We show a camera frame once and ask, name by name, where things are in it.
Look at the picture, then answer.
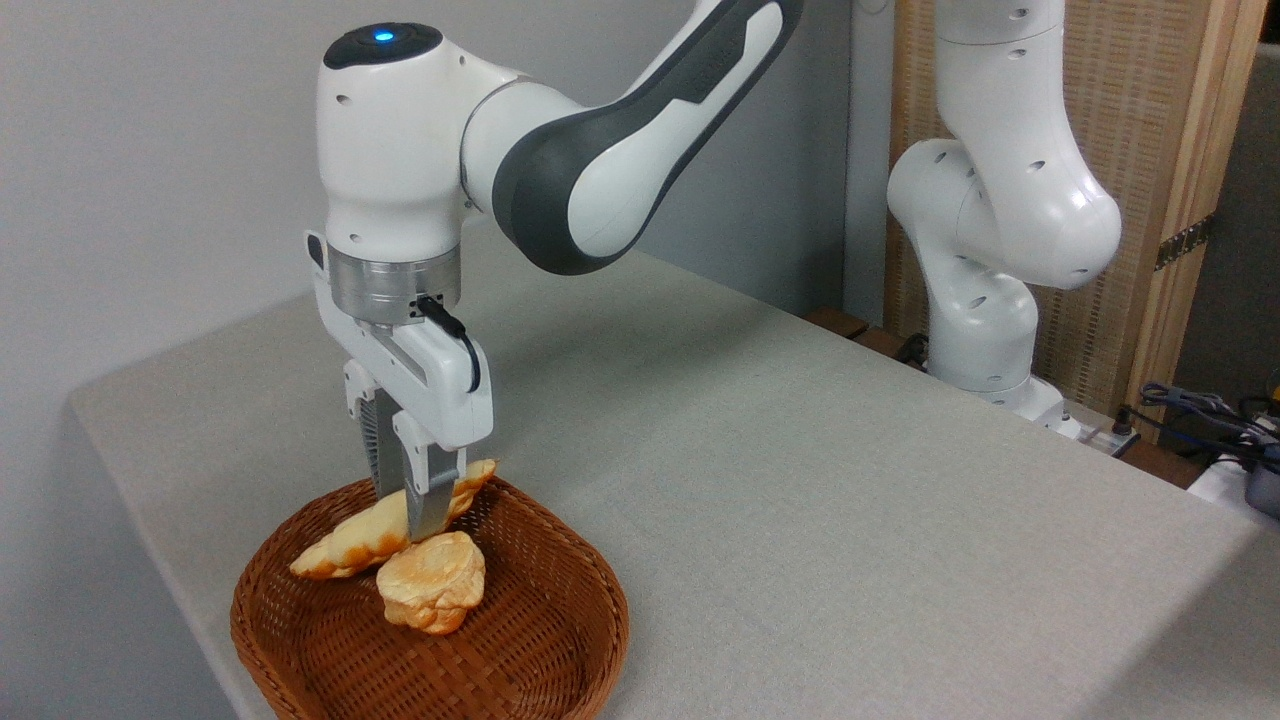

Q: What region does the white box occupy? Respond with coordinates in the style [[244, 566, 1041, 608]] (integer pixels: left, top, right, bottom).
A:
[[1188, 454, 1280, 533]]

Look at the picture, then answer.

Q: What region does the dark grey device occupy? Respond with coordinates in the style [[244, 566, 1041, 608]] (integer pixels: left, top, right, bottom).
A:
[[1244, 447, 1280, 520]]

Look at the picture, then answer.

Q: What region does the black metal screen hinge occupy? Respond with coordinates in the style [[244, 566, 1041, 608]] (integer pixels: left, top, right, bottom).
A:
[[1155, 213, 1217, 272]]

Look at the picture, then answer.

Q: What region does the blue-grey cable bundle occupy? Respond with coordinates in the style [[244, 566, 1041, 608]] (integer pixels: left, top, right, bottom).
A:
[[1138, 381, 1280, 453]]

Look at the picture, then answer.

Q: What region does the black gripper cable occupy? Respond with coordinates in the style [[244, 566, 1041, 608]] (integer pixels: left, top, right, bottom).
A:
[[415, 294, 483, 394]]

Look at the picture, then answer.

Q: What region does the brown woven wicker basket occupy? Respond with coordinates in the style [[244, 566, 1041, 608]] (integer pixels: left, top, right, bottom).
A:
[[230, 465, 631, 720]]

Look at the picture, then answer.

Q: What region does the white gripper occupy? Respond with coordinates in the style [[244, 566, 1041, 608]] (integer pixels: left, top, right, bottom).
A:
[[305, 230, 495, 542]]

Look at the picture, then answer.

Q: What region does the wooden woven folding screen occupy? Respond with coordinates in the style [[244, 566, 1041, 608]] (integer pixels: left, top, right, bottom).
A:
[[885, 0, 1269, 441]]

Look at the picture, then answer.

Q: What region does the brown wooden base board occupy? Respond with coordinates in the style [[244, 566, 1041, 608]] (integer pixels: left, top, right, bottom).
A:
[[804, 307, 933, 373]]

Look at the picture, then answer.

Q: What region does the round bread roll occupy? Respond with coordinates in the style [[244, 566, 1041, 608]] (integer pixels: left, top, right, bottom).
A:
[[376, 531, 487, 637]]

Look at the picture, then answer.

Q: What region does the long croissant-shaped bread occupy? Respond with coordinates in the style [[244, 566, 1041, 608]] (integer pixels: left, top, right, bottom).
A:
[[289, 459, 499, 581]]

